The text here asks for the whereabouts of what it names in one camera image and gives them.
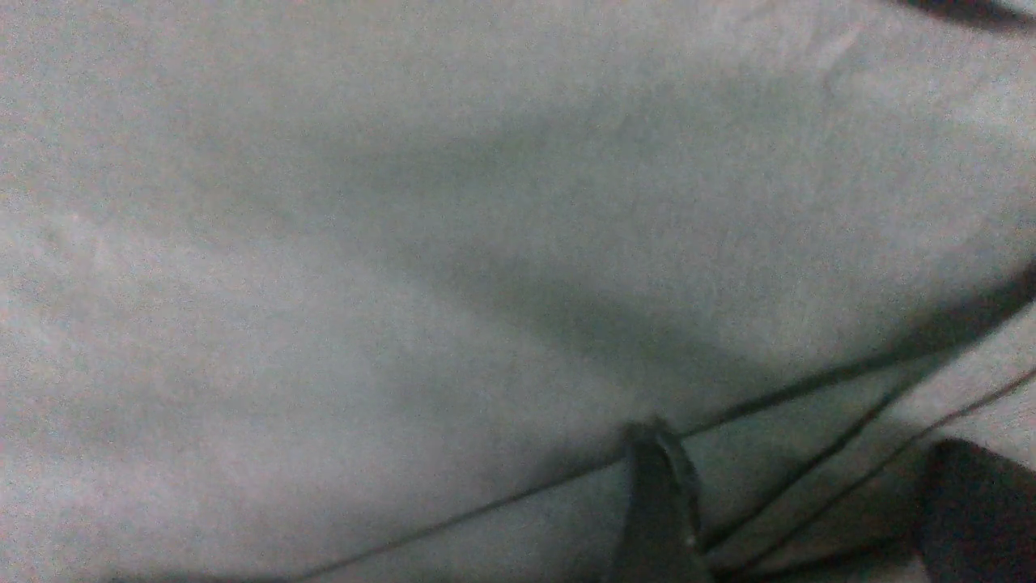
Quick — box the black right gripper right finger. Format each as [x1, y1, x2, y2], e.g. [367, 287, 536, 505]
[915, 439, 1035, 582]

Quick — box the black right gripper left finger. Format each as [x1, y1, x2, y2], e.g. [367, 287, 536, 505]
[611, 418, 713, 582]

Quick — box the dark gray long-sleeved shirt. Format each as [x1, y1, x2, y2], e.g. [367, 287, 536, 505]
[2, 1, 1034, 582]

